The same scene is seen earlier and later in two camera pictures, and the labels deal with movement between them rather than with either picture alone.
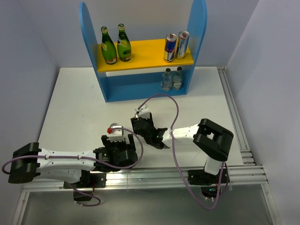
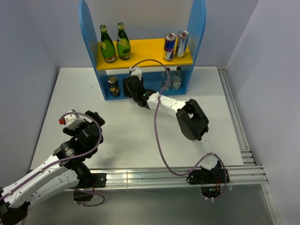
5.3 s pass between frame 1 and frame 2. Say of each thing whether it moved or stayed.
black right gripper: moved
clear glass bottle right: stayed
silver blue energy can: stayed
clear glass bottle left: stayed
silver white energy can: stayed
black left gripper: moved
